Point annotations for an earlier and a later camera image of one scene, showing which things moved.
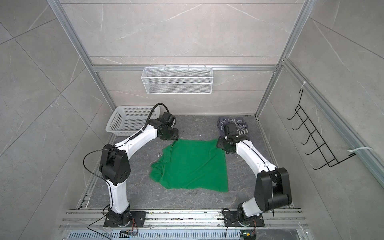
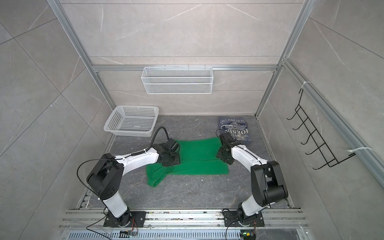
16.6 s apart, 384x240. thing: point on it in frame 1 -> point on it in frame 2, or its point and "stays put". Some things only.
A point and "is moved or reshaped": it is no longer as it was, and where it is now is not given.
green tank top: [190, 164] is moved or reshaped
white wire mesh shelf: [177, 80] stays put
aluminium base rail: [190, 219] stays put
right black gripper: [220, 143] -> [219, 154]
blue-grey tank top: [242, 126] stays put
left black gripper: [175, 137] -> [177, 161]
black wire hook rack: [327, 155] stays put
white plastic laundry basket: [127, 120] stays put
